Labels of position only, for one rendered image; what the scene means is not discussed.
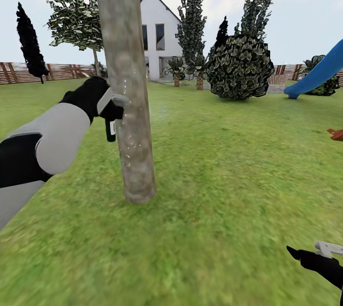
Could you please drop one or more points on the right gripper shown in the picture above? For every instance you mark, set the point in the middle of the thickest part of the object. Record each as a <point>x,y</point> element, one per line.
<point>312,261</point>

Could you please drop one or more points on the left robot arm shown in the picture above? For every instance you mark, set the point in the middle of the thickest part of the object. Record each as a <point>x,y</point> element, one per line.
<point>47,146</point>

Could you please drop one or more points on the pesticide atomizer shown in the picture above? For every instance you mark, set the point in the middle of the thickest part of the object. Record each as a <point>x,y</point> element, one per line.
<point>110,129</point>

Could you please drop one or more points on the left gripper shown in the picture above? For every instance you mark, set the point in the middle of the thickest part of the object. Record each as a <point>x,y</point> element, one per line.
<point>116,112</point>

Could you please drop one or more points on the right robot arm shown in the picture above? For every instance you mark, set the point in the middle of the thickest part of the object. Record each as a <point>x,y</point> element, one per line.
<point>322,262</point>

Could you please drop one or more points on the garden chair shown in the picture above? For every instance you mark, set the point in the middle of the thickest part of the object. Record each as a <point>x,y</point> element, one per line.
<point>278,80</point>

